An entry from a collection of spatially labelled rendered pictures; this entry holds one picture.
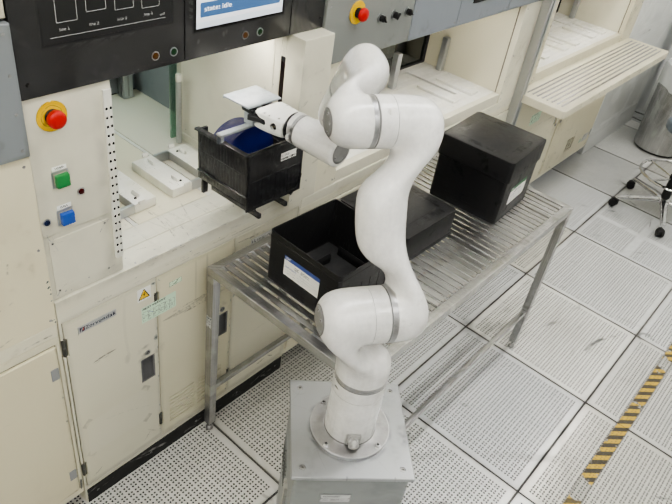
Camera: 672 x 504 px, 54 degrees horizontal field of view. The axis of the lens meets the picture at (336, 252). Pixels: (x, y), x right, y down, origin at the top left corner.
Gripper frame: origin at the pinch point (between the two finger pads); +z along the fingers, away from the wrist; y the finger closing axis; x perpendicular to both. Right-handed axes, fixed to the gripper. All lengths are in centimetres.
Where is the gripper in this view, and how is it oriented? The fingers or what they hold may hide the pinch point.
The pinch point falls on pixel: (253, 104)
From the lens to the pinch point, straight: 182.7
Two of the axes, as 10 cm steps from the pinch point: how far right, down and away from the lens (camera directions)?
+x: 1.4, -7.9, -6.0
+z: -7.4, -4.8, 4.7
